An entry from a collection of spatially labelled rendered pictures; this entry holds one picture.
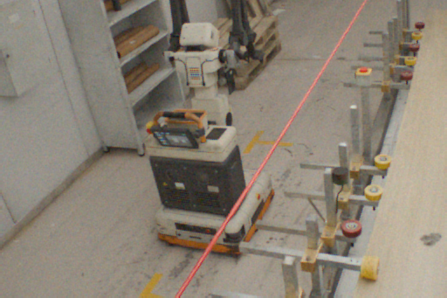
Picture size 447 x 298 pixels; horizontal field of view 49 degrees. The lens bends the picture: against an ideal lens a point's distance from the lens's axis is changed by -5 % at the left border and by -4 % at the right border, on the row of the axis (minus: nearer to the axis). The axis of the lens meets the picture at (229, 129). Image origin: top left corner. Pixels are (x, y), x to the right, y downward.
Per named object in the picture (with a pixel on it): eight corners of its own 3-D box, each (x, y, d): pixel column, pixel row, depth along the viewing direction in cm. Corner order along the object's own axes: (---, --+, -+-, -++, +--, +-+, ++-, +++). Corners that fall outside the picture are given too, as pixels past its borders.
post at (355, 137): (354, 190, 254) (349, 106, 232) (355, 187, 257) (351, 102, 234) (361, 191, 253) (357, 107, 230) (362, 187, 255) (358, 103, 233)
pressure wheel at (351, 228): (340, 251, 202) (339, 229, 197) (345, 238, 208) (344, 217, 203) (360, 253, 199) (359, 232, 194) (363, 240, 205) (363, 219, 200)
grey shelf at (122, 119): (104, 153, 480) (56, -6, 408) (152, 109, 550) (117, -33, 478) (142, 156, 461) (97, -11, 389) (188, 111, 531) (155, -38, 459)
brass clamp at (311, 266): (299, 271, 180) (299, 260, 177) (310, 246, 190) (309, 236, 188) (316, 273, 177) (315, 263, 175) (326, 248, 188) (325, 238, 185)
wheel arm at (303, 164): (299, 169, 256) (299, 162, 254) (302, 166, 259) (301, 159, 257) (387, 177, 238) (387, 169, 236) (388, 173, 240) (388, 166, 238)
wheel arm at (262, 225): (256, 231, 219) (255, 223, 217) (258, 225, 221) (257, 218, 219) (356, 245, 200) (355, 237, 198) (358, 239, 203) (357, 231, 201)
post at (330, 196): (329, 262, 216) (322, 171, 194) (332, 257, 219) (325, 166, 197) (337, 264, 215) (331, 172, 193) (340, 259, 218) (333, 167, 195)
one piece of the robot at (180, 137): (209, 155, 299) (195, 132, 282) (158, 150, 314) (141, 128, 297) (215, 139, 305) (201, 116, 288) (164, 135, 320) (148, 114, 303)
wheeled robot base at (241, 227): (243, 259, 318) (236, 229, 306) (157, 244, 345) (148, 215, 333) (277, 196, 370) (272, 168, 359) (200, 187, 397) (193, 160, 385)
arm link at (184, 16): (167, -18, 328) (182, -20, 324) (171, -21, 333) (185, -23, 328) (180, 42, 349) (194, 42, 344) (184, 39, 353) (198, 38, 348)
